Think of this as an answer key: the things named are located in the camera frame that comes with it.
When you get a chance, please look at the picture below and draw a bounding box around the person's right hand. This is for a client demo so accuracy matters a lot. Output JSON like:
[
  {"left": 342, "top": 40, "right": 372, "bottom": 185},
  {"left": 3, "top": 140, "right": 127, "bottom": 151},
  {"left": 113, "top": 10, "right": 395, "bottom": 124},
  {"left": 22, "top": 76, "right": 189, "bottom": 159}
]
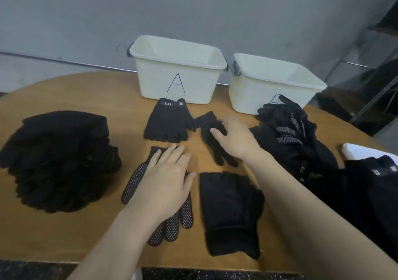
[{"left": 209, "top": 115, "right": 266, "bottom": 166}]

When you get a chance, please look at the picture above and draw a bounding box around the person's left hand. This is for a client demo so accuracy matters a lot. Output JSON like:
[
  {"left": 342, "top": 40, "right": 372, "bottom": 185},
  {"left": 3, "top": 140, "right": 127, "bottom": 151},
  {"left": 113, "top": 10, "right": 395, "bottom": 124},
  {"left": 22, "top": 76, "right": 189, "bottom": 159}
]
[{"left": 127, "top": 144, "right": 197, "bottom": 235}]

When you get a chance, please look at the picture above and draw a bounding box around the white plastic bin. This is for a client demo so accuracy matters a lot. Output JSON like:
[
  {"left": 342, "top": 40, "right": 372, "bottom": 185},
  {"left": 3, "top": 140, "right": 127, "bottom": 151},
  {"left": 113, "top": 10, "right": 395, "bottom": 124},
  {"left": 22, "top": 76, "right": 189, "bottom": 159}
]
[
  {"left": 127, "top": 35, "right": 229, "bottom": 105},
  {"left": 228, "top": 53, "right": 328, "bottom": 115}
]

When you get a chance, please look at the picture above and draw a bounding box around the pile of black gloves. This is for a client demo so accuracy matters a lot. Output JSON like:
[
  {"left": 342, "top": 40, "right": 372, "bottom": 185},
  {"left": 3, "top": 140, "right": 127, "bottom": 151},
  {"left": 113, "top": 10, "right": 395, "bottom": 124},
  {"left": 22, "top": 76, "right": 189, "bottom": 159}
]
[
  {"left": 0, "top": 110, "right": 123, "bottom": 213},
  {"left": 249, "top": 95, "right": 340, "bottom": 184}
]

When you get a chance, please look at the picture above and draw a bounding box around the black fingerless glove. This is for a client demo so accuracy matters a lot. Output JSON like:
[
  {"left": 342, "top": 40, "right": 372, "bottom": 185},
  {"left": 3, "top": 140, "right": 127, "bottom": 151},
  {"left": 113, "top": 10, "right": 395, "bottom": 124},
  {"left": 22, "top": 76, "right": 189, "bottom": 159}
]
[
  {"left": 323, "top": 155, "right": 398, "bottom": 262},
  {"left": 143, "top": 97, "right": 199, "bottom": 144},
  {"left": 199, "top": 171, "right": 266, "bottom": 259}
]

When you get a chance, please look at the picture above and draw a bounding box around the stack of black gloves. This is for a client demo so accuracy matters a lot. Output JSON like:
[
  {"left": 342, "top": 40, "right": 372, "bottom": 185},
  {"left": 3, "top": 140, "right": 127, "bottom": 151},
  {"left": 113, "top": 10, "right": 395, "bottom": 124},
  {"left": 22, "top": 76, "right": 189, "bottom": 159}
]
[{"left": 0, "top": 110, "right": 123, "bottom": 213}]

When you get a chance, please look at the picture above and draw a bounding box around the person's left forearm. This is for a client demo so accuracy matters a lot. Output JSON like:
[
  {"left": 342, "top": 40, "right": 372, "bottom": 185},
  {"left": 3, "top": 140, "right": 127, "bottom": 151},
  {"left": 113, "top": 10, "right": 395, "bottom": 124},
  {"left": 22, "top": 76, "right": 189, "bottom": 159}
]
[{"left": 68, "top": 211, "right": 169, "bottom": 280}]

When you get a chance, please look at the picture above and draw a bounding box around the person's right forearm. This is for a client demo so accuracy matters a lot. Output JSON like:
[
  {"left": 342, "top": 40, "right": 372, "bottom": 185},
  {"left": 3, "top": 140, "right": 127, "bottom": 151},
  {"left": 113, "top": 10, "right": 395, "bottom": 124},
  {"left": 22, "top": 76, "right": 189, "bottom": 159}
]
[{"left": 245, "top": 149, "right": 398, "bottom": 280}]

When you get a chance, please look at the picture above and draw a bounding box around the white flat tray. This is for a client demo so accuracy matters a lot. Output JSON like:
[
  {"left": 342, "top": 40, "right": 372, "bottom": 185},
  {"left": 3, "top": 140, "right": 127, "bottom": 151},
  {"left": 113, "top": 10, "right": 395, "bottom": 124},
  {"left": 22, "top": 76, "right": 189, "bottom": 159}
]
[{"left": 341, "top": 143, "right": 398, "bottom": 166}]

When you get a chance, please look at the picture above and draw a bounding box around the metal rack frame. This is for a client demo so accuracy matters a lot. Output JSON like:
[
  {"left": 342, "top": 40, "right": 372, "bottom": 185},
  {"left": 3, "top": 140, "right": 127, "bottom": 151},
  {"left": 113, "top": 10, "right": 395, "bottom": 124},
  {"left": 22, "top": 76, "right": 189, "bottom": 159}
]
[{"left": 317, "top": 3, "right": 398, "bottom": 134}]

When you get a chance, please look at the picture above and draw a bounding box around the grey wall pipe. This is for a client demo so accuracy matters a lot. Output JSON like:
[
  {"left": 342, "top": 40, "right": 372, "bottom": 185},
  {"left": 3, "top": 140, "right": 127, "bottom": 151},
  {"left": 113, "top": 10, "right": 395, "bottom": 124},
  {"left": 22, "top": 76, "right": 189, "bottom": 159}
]
[{"left": 0, "top": 51, "right": 134, "bottom": 73}]

